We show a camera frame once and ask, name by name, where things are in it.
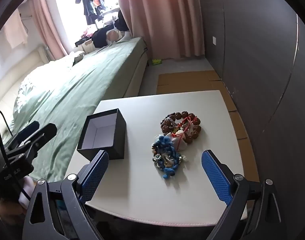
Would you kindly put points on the small green packet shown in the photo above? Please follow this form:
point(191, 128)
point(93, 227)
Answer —
point(157, 61)

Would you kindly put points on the beige padded headboard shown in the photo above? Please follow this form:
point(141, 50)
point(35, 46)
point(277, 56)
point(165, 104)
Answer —
point(15, 70)

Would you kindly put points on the white wall socket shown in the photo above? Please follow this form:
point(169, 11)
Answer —
point(214, 40)

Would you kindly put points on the black jewelry box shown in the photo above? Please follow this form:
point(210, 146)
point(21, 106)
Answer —
point(102, 135)

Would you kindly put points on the flat cardboard sheet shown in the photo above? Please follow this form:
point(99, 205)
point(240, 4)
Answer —
point(182, 80)

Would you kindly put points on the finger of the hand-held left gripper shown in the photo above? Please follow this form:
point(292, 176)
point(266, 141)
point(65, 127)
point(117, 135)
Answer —
point(28, 128)
point(43, 133)

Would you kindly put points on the hanging beige towel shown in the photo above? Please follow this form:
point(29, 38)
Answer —
point(15, 30)

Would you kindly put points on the black bag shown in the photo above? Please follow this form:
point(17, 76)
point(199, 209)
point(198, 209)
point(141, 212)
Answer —
point(101, 37)

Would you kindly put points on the white pillow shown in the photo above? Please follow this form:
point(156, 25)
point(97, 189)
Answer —
point(76, 55)

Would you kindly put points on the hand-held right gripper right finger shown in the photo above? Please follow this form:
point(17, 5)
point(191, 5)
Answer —
point(216, 177)

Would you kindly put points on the white cloth pouch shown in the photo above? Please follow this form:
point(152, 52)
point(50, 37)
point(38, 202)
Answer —
point(180, 143)

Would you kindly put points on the wide pink curtain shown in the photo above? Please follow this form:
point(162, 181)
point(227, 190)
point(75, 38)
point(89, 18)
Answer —
point(162, 17)

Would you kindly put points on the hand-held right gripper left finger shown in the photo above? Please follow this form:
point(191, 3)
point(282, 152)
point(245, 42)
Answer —
point(96, 177)

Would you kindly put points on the narrow pink curtain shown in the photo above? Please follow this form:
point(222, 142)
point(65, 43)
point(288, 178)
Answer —
point(50, 27)

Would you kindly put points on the bed with green sheet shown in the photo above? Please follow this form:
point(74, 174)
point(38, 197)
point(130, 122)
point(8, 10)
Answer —
point(85, 80)

